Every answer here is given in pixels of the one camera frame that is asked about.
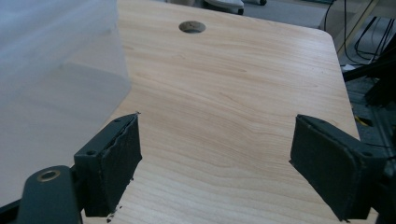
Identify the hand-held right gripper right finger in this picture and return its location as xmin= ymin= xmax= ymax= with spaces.
xmin=289 ymin=113 xmax=388 ymax=222

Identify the yellow black floor tape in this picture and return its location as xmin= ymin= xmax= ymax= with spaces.
xmin=354 ymin=114 xmax=374 ymax=128

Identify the white chair base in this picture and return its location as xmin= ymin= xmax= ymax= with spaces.
xmin=203 ymin=0 xmax=246 ymax=16

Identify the black metal stand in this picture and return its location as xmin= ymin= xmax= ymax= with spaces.
xmin=341 ymin=39 xmax=396 ymax=107

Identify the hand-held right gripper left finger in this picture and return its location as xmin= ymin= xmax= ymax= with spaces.
xmin=74 ymin=112 xmax=143 ymax=218

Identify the clear plastic storage box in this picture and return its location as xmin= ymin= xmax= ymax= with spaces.
xmin=0 ymin=0 xmax=133 ymax=207

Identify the black cable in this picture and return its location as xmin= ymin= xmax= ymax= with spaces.
xmin=354 ymin=16 xmax=396 ymax=61
xmin=322 ymin=0 xmax=375 ymax=65

